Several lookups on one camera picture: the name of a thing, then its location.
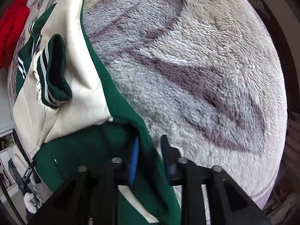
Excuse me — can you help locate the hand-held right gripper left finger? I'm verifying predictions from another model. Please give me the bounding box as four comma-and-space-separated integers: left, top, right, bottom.
27, 136, 140, 225

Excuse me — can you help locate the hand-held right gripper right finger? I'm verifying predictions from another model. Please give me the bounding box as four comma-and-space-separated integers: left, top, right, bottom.
161, 135, 273, 225

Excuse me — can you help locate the green and cream varsity jacket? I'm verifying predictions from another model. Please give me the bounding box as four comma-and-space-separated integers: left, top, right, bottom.
13, 0, 182, 225

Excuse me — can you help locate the white wardrobe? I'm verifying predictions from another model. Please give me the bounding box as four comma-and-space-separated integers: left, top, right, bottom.
0, 70, 31, 193

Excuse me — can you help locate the floral plush blanket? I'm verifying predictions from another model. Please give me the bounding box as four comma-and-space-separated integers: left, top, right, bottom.
7, 0, 289, 200

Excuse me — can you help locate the red quilt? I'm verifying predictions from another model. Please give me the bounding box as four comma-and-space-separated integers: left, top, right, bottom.
0, 0, 31, 69

